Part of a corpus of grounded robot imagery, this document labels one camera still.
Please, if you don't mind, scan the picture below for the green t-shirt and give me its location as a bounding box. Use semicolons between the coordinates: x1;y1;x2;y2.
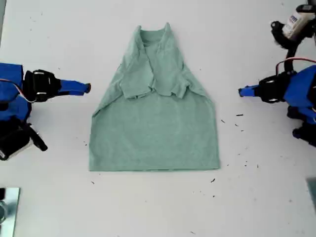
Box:
88;22;221;172

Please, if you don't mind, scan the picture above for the labelled wrist camera box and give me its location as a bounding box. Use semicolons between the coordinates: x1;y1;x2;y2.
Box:
282;4;316;40

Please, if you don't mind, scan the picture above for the red white motor wire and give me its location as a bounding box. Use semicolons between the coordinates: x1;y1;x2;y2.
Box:
0;79;38;103
276;57;316;75

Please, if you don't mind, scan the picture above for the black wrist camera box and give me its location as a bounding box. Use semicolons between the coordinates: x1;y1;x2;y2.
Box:
0;123;33;161

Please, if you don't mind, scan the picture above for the black camera stalk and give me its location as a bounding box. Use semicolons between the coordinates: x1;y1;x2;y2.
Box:
24;122;48;152
271;21;306;50

